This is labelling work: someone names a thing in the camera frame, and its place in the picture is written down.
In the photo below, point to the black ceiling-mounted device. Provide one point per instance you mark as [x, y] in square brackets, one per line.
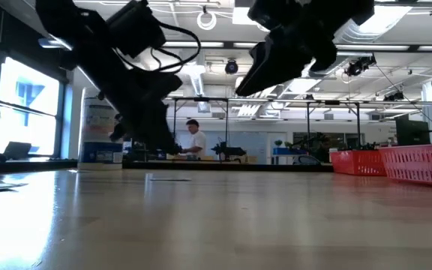
[358, 65]

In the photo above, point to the white wipes canister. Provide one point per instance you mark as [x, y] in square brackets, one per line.
[98, 153]

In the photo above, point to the black workstation gantry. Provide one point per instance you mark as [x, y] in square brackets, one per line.
[332, 102]
[201, 99]

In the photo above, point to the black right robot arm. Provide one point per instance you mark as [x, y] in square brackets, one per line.
[336, 7]

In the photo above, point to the black ceiling camera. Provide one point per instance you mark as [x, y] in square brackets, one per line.
[231, 66]

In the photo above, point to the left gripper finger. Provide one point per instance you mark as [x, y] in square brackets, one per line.
[152, 127]

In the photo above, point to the black background robot arm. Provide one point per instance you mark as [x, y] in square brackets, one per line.
[366, 145]
[231, 152]

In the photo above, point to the large window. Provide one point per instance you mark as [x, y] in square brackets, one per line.
[24, 123]

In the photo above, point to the black aluminium table frame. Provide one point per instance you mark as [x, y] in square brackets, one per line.
[219, 167]

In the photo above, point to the dark laptop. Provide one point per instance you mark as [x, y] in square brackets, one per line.
[17, 151]

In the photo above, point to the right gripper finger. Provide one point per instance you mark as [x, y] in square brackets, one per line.
[272, 67]

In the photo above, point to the black overhead beam with lights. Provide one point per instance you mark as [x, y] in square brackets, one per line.
[208, 44]

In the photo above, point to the person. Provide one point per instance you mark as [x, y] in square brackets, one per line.
[117, 129]
[199, 140]

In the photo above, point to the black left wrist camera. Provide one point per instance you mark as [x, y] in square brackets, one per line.
[137, 26]

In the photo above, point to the blue bin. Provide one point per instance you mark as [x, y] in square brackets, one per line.
[281, 151]

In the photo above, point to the red plastic basket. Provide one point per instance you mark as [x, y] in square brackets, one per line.
[358, 165]
[422, 167]

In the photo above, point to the black monitor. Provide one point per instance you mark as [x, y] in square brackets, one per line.
[413, 131]

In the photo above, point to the white ceiling light panel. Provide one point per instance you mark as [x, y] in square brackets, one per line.
[240, 15]

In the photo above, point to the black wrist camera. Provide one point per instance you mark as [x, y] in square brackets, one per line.
[137, 26]
[272, 11]

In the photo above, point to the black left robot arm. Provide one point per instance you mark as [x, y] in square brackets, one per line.
[73, 26]

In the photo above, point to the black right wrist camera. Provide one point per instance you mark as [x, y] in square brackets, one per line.
[272, 11]

